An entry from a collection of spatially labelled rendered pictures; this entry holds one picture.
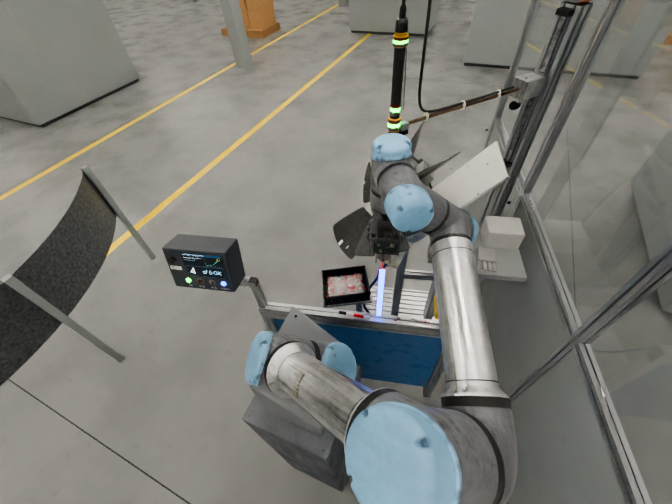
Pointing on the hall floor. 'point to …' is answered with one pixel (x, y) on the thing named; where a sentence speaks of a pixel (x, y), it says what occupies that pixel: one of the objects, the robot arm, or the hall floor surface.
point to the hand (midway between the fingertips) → (383, 255)
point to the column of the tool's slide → (538, 103)
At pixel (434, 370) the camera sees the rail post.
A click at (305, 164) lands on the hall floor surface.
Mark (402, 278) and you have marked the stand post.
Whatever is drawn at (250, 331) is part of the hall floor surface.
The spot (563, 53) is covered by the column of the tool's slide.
